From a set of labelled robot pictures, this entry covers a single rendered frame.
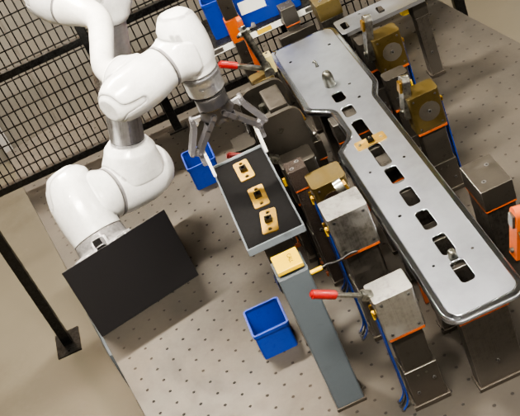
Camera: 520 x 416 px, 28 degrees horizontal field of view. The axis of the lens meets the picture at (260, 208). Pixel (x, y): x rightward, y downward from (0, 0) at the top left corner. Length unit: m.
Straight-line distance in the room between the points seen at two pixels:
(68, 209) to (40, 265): 1.76
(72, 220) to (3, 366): 1.46
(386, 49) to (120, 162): 0.84
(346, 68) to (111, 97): 1.02
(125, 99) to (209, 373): 0.85
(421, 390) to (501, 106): 1.13
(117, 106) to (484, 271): 0.85
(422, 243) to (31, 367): 2.21
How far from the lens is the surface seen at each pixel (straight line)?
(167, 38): 2.27
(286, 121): 2.62
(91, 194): 2.95
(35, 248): 4.81
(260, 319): 2.73
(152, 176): 3.03
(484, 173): 2.46
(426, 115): 2.78
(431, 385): 2.40
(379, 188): 2.56
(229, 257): 3.03
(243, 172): 2.50
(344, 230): 2.37
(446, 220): 2.40
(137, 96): 2.21
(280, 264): 2.20
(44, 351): 4.24
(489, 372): 2.41
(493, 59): 3.44
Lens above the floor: 2.56
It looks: 36 degrees down
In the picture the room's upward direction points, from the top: 24 degrees counter-clockwise
